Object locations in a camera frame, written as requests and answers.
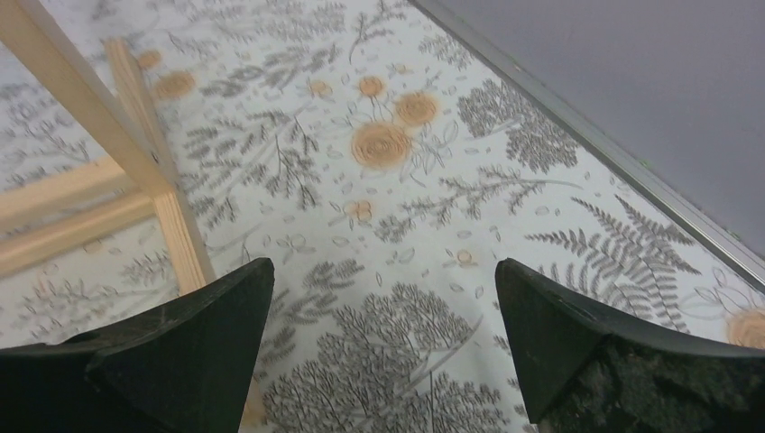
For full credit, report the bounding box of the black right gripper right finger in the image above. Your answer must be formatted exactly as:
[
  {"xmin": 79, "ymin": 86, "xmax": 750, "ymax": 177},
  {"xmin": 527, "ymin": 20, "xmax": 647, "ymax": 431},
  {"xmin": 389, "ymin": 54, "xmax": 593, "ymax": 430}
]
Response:
[{"xmin": 495, "ymin": 259, "xmax": 764, "ymax": 432}]

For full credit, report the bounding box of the wooden rack frame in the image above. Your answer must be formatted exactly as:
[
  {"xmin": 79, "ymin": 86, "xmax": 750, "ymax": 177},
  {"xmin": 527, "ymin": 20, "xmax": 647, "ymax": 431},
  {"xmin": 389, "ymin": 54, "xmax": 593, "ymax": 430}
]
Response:
[{"xmin": 1, "ymin": 1, "xmax": 215, "ymax": 294}]

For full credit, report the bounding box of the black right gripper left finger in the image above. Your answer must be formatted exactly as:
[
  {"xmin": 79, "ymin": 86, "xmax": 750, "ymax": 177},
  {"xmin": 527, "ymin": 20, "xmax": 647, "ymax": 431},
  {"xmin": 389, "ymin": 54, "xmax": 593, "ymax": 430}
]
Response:
[{"xmin": 1, "ymin": 258, "xmax": 274, "ymax": 432}]

